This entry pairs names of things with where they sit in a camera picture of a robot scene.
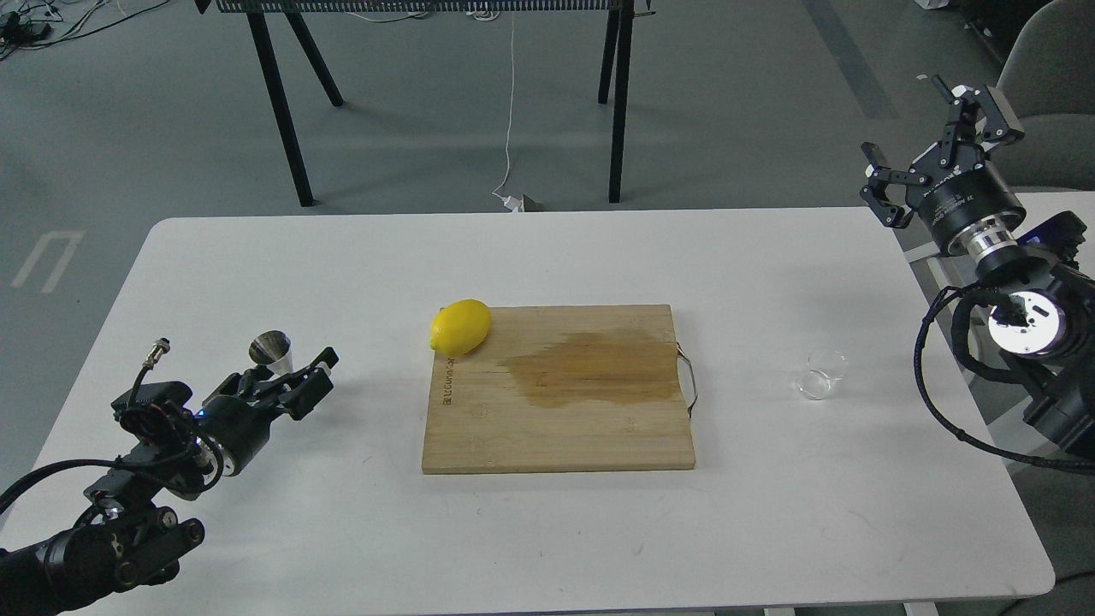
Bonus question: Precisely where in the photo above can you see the black metal frame table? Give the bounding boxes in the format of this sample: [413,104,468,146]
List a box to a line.
[194,1,654,210]

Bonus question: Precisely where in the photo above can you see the white power cable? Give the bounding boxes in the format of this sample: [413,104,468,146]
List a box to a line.
[492,12,525,211]

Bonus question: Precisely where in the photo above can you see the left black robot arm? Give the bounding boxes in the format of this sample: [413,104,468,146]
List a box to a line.
[1,330,339,615]

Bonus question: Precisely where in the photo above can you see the black floor cables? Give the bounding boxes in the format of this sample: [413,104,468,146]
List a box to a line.
[0,0,172,61]

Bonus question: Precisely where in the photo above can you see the steel double jigger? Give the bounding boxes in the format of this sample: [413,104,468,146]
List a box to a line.
[249,330,293,376]

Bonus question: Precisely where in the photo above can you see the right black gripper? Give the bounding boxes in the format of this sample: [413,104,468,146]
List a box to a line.
[861,74,1026,256]

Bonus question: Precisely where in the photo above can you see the yellow lemon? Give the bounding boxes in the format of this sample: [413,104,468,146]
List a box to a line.
[428,298,492,358]

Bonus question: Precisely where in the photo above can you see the grey office chair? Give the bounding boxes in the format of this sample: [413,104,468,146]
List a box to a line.
[904,0,1095,386]

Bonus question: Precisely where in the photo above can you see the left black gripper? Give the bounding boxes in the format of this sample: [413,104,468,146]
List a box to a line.
[195,347,341,477]

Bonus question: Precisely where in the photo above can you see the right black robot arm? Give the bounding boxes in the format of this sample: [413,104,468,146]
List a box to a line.
[858,75,1094,476]

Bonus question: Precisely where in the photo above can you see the bamboo cutting board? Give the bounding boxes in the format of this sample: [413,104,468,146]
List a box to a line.
[420,304,696,475]

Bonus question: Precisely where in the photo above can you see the small clear glass cup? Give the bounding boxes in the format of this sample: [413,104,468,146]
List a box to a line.
[793,347,849,400]

